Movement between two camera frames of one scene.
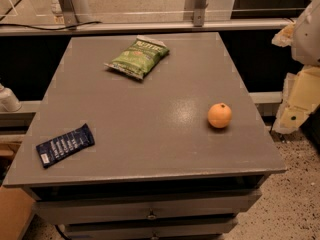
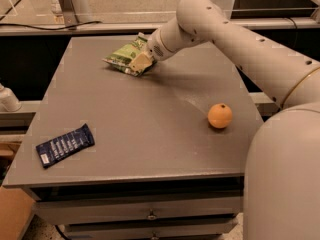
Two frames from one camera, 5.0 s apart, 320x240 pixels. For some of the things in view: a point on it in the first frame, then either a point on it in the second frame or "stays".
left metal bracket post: (66, 4) stays
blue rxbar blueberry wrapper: (51, 151) stays
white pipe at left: (8, 100) stays
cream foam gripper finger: (301, 95) -> (157, 49)
